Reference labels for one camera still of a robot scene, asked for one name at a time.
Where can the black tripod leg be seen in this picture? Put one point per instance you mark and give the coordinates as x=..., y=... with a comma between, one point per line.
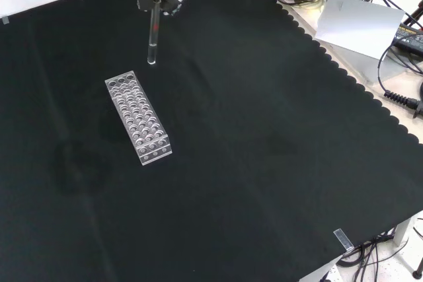
x=417, y=13

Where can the pale board sheet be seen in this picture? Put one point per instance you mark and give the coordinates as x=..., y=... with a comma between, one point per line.
x=357, y=27

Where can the black bench cloth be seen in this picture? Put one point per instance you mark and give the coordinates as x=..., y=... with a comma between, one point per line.
x=231, y=136

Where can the clear plastic test tube rack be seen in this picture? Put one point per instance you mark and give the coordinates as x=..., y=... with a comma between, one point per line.
x=138, y=118

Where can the clear glass test tube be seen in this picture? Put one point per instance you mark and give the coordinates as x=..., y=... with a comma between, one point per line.
x=153, y=37

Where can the black power adapter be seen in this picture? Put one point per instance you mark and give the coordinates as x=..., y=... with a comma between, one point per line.
x=409, y=37

